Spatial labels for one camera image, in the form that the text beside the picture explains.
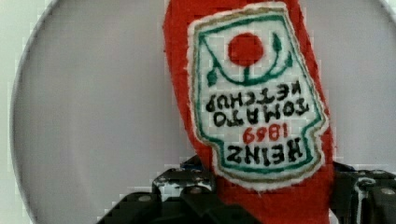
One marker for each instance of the grey oval plate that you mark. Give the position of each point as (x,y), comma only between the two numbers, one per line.
(94,116)

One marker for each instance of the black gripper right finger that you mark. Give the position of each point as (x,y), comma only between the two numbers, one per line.
(363,196)

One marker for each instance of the red plush ketchup bottle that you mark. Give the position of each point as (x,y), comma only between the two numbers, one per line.
(248,90)

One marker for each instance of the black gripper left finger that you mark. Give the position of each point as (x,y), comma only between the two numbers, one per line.
(183,195)

